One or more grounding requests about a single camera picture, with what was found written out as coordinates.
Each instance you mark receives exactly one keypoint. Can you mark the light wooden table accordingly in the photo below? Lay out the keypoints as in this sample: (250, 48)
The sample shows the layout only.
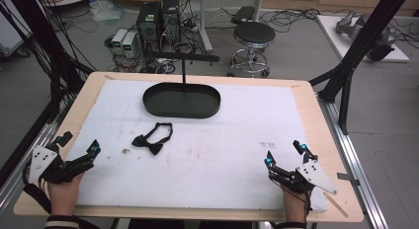
(332, 123)

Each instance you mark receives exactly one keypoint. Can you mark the thin wooden stick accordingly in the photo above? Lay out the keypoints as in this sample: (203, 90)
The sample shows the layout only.
(336, 205)

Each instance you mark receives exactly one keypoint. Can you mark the person's right hand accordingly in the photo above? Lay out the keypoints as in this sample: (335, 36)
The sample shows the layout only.
(294, 206)

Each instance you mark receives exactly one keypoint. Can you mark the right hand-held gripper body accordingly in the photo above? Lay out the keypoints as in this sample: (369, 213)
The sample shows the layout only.
(311, 174)

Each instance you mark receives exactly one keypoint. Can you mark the white floor board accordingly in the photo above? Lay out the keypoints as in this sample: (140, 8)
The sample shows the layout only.
(332, 35)

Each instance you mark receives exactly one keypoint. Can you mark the clear plastic bag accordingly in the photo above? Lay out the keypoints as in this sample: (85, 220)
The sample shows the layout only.
(107, 10)

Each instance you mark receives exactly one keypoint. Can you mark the white foam mat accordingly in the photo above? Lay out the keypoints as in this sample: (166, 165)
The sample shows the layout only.
(204, 169)

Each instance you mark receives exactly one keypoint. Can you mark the grey metal bracket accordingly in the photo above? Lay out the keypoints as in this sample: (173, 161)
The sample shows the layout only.
(346, 177)

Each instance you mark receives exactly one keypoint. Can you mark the white desk leg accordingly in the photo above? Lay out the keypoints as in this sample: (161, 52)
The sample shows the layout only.
(205, 28)
(258, 5)

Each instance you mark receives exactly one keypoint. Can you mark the person's left hand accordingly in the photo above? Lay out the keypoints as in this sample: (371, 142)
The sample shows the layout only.
(64, 196)

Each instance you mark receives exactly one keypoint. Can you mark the white bench power supply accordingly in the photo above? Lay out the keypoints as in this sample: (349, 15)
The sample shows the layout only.
(130, 44)
(118, 39)

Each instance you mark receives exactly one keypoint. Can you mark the black bow tie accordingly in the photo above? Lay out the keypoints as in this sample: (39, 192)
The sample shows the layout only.
(150, 144)

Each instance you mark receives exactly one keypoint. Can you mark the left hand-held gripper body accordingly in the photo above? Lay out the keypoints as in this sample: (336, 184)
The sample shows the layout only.
(42, 161)

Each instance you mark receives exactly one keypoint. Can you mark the black round stool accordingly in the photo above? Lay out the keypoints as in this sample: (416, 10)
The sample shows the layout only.
(254, 33)

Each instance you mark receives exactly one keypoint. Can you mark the black computer tower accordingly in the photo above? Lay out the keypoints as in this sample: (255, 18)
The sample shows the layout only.
(170, 18)
(149, 23)

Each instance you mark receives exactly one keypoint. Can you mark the black flat box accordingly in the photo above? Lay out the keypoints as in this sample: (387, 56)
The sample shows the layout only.
(243, 14)

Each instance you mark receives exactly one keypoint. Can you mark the black metal frame strut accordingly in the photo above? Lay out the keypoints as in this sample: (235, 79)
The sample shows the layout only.
(365, 41)

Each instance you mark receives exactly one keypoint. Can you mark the aluminium rail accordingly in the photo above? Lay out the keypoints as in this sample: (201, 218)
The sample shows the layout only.
(359, 169)
(19, 176)

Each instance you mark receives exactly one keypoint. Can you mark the black stand with oval tray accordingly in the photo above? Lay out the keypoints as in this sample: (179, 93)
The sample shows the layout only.
(181, 102)

